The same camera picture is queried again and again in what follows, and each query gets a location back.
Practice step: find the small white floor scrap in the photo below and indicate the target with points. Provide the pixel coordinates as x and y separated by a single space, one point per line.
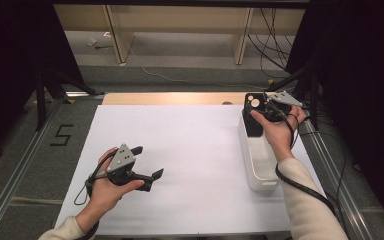
107 34
91 41

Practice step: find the black metal stand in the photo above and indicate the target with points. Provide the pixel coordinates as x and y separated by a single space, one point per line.
313 90
41 100

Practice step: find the metal floor rail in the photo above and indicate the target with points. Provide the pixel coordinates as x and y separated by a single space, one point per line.
16 176
340 186

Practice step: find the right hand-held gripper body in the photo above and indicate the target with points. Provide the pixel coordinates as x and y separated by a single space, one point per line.
280 106

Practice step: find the light wooden shelf unit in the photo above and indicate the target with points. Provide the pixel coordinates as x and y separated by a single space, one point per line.
180 23

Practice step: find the small black floor stick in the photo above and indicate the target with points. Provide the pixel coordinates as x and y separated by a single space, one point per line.
102 47

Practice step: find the yellow tape piece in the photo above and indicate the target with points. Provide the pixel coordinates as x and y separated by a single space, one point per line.
271 81
70 101

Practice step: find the white plastic box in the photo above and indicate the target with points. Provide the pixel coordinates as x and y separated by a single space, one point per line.
260 160

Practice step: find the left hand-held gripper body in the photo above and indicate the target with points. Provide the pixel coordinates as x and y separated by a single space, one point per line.
123 162

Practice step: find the white table sheet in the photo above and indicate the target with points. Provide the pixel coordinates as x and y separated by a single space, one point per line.
180 166

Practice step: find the person's left hand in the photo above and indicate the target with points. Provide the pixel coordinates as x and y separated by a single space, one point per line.
106 196

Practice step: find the person's right hand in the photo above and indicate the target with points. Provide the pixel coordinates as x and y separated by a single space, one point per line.
278 133

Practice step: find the dark curtain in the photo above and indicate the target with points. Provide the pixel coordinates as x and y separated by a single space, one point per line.
356 83
13 66

